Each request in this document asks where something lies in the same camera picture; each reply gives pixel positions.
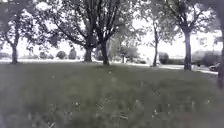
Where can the row of trees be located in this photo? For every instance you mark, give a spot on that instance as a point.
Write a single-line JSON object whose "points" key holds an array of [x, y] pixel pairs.
{"points": [[88, 43]]}

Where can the vehicle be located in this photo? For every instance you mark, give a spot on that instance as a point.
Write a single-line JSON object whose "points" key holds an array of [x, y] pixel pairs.
{"points": [[215, 67]]}

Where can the pale road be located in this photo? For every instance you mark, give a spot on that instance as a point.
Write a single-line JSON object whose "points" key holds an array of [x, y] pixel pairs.
{"points": [[173, 67]]}

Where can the dark hedge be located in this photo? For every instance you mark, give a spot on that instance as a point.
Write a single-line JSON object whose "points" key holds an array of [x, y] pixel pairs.
{"points": [[206, 57]]}

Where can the round bush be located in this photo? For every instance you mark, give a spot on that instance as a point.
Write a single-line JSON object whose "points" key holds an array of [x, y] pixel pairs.
{"points": [[61, 55], [163, 57]]}

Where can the green grass lawn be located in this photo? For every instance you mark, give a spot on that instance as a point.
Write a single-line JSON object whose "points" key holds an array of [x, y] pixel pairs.
{"points": [[100, 96]]}

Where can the building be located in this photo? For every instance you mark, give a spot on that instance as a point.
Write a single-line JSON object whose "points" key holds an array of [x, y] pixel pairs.
{"points": [[208, 40]]}

